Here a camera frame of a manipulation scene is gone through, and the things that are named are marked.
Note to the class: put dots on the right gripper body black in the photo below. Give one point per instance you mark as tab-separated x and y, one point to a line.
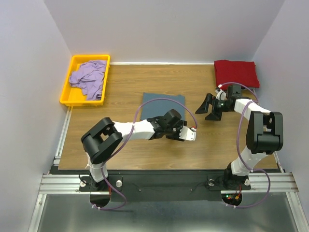
216	106

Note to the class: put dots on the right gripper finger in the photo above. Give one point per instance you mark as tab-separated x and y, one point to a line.
203	109
214	116

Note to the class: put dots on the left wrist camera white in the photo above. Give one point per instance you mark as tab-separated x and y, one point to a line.
188	133

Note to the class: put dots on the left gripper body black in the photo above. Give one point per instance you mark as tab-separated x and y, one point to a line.
174	135

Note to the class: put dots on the lilac t-shirt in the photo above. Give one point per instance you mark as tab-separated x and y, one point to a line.
89	78

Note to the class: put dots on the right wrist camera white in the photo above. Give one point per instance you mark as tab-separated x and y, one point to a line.
221	95

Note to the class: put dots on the folded red t-shirt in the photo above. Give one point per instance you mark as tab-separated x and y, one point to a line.
243	72

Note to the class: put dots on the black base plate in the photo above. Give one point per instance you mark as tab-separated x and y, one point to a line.
160	186

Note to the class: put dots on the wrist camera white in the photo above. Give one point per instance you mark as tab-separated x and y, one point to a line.
221	95
188	133

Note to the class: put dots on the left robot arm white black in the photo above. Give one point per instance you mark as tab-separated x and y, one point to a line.
107	137

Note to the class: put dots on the blue-grey t-shirt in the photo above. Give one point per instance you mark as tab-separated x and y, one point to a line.
160	107

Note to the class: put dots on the aluminium frame rail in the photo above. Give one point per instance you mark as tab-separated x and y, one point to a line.
67	182

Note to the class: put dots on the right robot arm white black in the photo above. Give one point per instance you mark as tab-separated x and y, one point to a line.
264	134

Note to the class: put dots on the yellow plastic tray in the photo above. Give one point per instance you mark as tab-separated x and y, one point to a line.
73	96

